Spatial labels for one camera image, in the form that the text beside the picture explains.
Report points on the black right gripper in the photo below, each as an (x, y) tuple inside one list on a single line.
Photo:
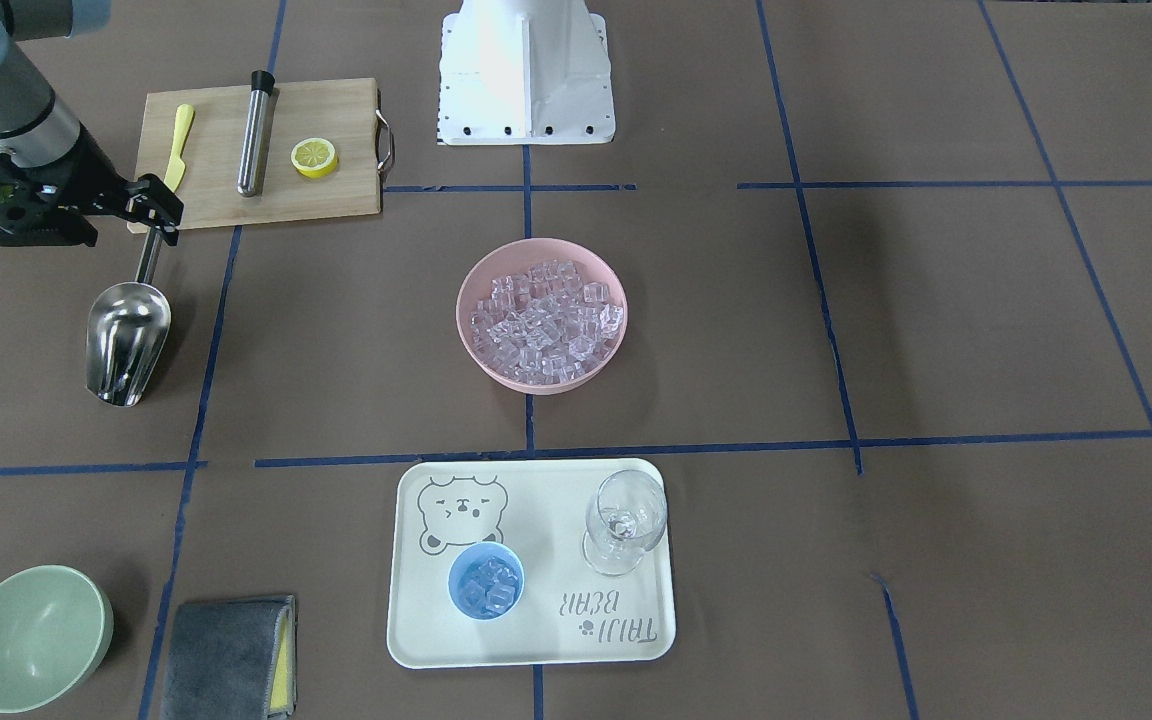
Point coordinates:
[(88, 172)]

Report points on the cream bear tray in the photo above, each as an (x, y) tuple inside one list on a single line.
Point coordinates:
[(451, 513)]

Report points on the silver metal ice scoop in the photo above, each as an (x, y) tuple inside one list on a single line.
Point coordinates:
[(126, 333)]

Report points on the grey folded cloth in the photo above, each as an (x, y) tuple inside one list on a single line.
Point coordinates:
[(232, 659)]

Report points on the blue plastic cup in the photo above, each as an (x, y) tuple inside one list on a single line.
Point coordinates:
[(479, 552)]

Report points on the steel rod handle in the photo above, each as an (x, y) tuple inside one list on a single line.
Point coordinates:
[(254, 152)]

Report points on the wooden cutting board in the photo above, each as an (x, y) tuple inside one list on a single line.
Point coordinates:
[(343, 111)]

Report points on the clear wine glass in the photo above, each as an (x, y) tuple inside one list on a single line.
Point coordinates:
[(625, 520)]

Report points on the half lemon slice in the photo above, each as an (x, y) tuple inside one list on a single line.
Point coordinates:
[(314, 157)]

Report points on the pink bowl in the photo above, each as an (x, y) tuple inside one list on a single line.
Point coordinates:
[(519, 254)]

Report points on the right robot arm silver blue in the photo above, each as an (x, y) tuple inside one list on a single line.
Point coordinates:
[(36, 126)]

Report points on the ice cubes in cup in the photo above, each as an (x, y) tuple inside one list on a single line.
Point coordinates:
[(488, 589)]

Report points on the yellow plastic knife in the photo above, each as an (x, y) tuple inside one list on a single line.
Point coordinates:
[(176, 167)]

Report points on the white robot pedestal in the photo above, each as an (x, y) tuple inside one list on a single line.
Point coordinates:
[(520, 73)]

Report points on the green ceramic bowl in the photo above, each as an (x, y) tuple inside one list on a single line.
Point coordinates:
[(56, 626)]

